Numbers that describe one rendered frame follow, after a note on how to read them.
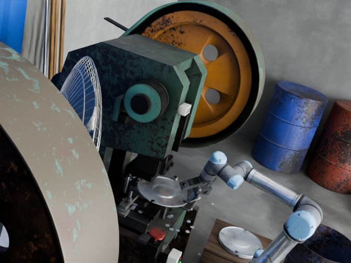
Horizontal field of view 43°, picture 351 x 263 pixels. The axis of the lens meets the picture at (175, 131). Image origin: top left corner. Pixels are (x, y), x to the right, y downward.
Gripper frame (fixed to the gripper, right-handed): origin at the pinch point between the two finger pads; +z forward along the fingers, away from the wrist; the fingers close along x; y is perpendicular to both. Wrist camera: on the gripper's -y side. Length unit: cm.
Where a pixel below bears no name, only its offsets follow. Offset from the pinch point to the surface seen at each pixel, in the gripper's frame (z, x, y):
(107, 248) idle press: -93, -75, -92
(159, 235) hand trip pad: -3.6, -21.0, -25.7
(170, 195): 2.5, 5.1, -7.4
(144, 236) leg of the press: 12.3, -11.5, -24.2
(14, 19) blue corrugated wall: -11, 131, -74
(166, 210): 9.9, 1.1, -8.3
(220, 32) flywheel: -67, 59, 14
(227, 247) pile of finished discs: 42, -8, 46
